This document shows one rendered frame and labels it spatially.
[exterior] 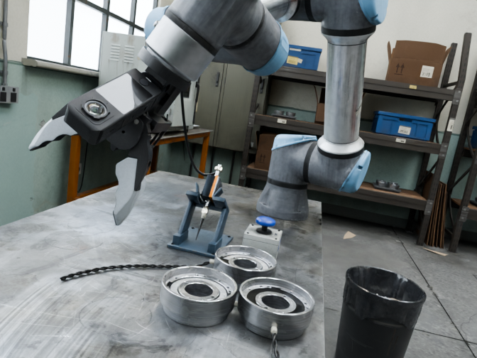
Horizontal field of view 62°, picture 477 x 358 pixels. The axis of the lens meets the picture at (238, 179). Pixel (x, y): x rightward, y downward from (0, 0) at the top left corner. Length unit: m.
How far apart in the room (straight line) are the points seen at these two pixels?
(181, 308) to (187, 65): 0.30
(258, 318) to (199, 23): 0.36
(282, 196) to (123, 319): 0.64
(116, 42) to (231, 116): 1.83
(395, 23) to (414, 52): 0.65
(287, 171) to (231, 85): 3.41
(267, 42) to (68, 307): 0.43
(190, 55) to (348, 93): 0.54
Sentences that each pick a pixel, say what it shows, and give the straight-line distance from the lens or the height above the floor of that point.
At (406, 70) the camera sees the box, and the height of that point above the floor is 1.62.
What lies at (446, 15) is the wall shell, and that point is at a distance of 4.84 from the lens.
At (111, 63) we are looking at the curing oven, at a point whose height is 1.22.
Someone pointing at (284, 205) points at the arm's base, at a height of 0.84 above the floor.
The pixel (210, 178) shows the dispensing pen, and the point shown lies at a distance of 0.80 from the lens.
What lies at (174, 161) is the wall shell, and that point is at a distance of 4.90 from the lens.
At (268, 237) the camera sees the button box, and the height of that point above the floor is 0.85.
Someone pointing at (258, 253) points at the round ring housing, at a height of 0.83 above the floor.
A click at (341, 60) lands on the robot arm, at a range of 0.92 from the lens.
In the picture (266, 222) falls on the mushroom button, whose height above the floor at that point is 0.87.
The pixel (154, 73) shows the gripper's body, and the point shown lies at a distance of 0.50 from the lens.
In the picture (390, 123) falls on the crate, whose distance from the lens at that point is 4.12.
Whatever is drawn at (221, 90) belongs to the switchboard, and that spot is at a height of 1.19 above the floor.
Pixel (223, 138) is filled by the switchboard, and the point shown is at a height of 0.67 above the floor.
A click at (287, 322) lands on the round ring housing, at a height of 0.83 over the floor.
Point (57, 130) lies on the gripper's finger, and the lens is 0.54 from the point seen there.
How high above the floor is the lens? 1.09
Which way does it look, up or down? 11 degrees down
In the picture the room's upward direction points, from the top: 9 degrees clockwise
